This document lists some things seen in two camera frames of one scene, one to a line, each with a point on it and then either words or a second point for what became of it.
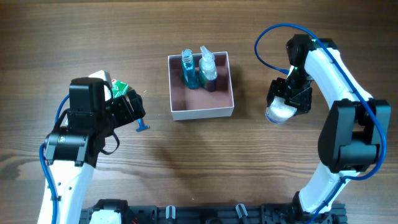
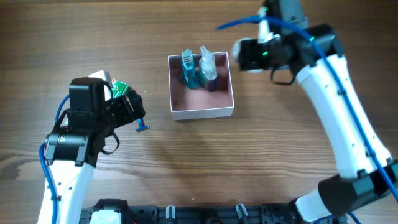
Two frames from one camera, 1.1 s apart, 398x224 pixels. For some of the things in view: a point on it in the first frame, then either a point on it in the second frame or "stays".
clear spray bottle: x=208 y=70 stays
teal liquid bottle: x=188 y=70 stays
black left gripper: x=125 y=109 stays
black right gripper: x=292 y=94 → x=249 y=54
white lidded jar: x=278 y=112 → x=236 y=53
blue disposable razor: x=142 y=127 stays
